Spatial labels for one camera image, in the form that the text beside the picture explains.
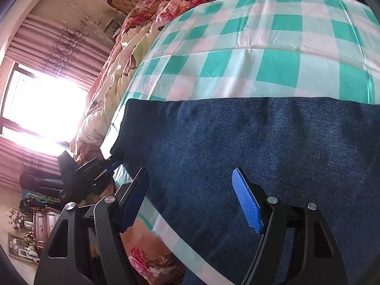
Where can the pink floral quilt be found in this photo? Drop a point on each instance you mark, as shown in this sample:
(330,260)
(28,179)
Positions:
(139,29)

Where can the dark sofa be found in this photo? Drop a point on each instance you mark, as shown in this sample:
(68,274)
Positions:
(38,181)

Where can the red wooden cabinet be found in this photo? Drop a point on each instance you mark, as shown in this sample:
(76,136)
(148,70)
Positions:
(44,228)

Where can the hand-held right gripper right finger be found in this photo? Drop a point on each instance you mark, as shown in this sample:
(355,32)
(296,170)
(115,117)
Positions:
(246,202)

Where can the blue denim pants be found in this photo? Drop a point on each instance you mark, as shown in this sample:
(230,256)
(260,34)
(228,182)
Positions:
(237,139)

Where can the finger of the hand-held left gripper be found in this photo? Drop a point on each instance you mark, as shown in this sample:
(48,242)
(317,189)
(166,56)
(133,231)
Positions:
(114,166)

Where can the green white checked tablecloth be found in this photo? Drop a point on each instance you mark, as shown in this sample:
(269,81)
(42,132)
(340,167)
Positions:
(237,50)

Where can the flower bouquet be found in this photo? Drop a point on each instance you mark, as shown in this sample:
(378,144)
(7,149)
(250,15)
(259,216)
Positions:
(16,218)

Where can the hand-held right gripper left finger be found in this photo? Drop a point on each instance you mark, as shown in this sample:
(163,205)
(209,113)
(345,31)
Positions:
(135,202)

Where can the pink curtain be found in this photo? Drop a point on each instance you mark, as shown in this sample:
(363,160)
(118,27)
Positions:
(59,44)

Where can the large framed photo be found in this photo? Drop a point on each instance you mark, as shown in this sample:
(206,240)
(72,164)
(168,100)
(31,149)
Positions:
(20,246)

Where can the bright window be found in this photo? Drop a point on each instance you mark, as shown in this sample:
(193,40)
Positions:
(38,109)

